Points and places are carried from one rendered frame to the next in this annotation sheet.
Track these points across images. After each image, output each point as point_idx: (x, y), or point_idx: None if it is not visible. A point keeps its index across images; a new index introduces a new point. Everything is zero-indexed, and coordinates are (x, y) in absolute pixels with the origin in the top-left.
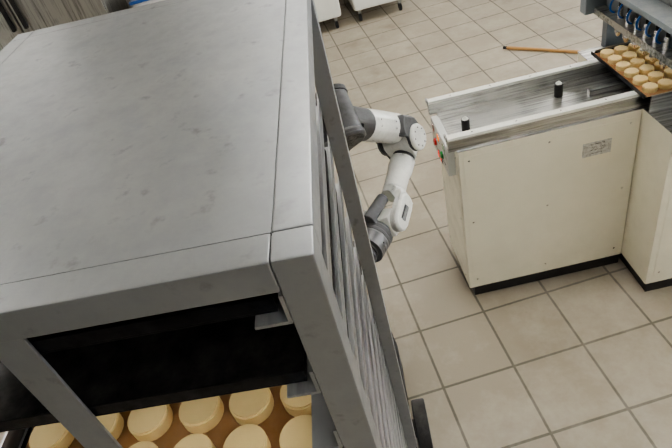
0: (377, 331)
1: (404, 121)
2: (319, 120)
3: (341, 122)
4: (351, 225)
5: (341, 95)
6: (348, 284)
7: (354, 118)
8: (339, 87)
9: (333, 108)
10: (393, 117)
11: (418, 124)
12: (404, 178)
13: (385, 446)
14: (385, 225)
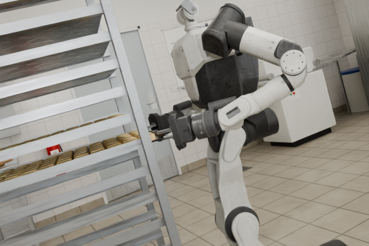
0: (145, 168)
1: (280, 44)
2: None
3: None
4: (118, 66)
5: (224, 10)
6: (20, 51)
7: (216, 25)
8: (227, 5)
9: None
10: (272, 39)
11: (297, 51)
12: (262, 92)
13: (9, 154)
14: (215, 115)
